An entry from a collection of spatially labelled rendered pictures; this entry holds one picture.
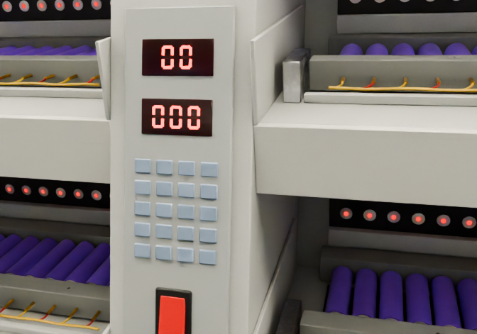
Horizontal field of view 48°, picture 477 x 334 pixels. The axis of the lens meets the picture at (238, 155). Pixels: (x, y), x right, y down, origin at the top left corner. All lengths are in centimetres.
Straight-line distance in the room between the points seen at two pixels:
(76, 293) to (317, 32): 31
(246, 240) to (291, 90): 10
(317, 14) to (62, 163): 27
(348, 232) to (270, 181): 18
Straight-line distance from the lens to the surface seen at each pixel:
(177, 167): 33
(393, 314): 44
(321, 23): 52
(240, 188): 33
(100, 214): 57
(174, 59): 33
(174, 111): 33
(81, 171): 38
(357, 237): 50
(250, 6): 33
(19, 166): 41
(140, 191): 34
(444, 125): 33
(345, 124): 32
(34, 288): 50
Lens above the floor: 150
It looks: 5 degrees down
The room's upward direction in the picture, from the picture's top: 1 degrees clockwise
